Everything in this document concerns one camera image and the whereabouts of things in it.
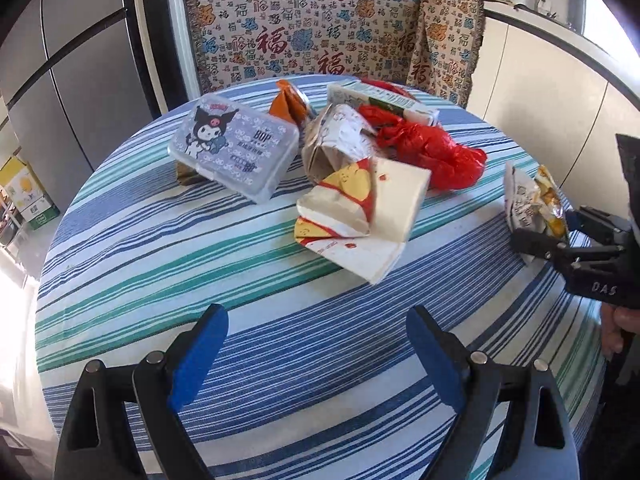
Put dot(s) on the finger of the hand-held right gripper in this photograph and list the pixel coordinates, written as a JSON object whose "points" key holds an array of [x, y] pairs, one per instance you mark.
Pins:
{"points": [[580, 219], [537, 244]]}

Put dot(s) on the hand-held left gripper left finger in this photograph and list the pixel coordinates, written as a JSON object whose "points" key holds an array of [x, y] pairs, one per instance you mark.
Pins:
{"points": [[197, 360]]}

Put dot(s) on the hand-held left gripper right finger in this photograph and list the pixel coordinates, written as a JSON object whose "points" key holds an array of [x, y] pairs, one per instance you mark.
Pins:
{"points": [[432, 355]]}

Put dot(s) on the yellow white snack packet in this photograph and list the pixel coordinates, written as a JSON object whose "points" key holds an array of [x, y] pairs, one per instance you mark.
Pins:
{"points": [[525, 200]]}

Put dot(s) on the gold black foil bag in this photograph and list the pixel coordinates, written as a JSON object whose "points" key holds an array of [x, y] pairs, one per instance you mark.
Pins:
{"points": [[182, 176]]}

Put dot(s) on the person's right hand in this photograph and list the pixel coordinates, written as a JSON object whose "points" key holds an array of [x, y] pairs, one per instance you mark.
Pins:
{"points": [[620, 327]]}

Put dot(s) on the blue green striped tablecloth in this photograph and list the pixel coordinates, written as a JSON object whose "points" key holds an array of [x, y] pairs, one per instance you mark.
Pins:
{"points": [[150, 260]]}

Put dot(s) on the white kitchen counter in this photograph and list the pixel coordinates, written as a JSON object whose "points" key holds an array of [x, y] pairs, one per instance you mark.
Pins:
{"points": [[550, 85]]}

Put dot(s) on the red plastic bag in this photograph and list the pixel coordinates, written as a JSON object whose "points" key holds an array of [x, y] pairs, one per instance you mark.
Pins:
{"points": [[430, 152]]}

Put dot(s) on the yellow red paper wrapper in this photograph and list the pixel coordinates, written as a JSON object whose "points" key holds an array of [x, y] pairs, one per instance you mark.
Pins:
{"points": [[390, 205]]}

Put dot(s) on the green white milk carton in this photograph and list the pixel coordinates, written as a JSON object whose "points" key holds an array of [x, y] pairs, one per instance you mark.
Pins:
{"points": [[380, 102]]}

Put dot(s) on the Kuromi wet wipes pack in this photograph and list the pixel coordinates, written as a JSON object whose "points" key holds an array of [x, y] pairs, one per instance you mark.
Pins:
{"points": [[235, 145]]}

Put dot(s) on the white patterned paper bag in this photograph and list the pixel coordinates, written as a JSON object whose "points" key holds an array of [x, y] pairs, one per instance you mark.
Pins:
{"points": [[340, 145]]}

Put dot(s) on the yellow green cardboard box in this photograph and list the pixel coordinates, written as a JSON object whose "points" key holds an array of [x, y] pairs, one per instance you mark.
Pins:
{"points": [[30, 195]]}

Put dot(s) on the orange foil wrapper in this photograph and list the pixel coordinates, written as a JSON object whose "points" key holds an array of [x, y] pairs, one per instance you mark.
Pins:
{"points": [[285, 102]]}

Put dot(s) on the grey refrigerator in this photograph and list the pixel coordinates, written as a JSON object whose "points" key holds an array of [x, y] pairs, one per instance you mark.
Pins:
{"points": [[75, 60]]}

